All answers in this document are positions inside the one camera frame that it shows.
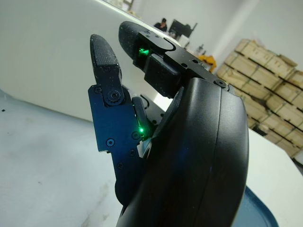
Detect blue plastic tray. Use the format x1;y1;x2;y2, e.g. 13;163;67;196
243;186;280;227

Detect yellow machine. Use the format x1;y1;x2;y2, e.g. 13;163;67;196
198;54;217;73

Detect person in black clothes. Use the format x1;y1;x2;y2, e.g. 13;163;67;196
153;17;168;31

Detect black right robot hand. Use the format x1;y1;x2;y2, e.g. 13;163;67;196
88;20;250;227

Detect stacked wooden crates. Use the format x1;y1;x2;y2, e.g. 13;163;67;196
216;39;303;158

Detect black monitor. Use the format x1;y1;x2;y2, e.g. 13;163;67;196
169;19;197;38

